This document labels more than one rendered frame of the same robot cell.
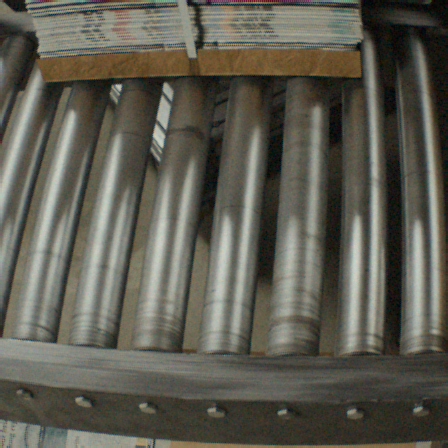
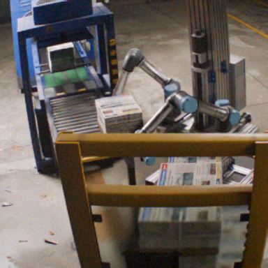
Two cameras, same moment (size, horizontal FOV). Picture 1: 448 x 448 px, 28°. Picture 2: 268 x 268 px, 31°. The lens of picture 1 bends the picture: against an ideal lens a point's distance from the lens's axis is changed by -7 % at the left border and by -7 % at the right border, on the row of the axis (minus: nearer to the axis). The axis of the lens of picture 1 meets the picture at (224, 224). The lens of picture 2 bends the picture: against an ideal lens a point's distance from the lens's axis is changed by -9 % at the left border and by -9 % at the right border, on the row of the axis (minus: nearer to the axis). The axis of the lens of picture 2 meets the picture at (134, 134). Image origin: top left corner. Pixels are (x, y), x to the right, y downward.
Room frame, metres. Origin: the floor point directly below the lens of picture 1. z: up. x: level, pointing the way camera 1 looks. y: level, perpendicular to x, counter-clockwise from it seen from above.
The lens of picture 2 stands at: (-0.61, -3.29, 2.61)
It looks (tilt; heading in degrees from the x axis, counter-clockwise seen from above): 27 degrees down; 64
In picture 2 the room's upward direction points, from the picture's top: 5 degrees counter-clockwise
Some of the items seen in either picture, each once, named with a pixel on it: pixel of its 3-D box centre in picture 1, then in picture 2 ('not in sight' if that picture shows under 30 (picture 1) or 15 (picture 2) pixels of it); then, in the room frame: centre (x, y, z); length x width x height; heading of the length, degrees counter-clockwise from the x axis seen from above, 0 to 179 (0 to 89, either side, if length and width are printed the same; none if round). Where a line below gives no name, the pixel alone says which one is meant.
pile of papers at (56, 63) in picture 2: not in sight; (61, 54); (1.12, 1.88, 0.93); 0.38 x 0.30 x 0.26; 76
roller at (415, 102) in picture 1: (422, 177); not in sight; (0.57, -0.22, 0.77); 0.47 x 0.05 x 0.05; 166
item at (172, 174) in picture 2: not in sight; (190, 176); (0.74, -1.23, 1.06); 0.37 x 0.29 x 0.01; 143
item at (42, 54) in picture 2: not in sight; (57, 56); (1.25, 2.43, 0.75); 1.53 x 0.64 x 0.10; 76
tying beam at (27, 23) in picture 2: not in sight; (61, 19); (0.97, 1.33, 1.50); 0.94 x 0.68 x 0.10; 166
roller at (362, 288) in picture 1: (365, 175); not in sight; (0.59, -0.16, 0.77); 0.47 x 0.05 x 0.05; 166
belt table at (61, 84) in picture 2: not in sight; (68, 85); (0.97, 1.33, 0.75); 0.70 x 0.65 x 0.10; 76
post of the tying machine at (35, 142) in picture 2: not in sight; (28, 102); (0.48, 1.15, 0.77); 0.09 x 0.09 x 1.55; 76
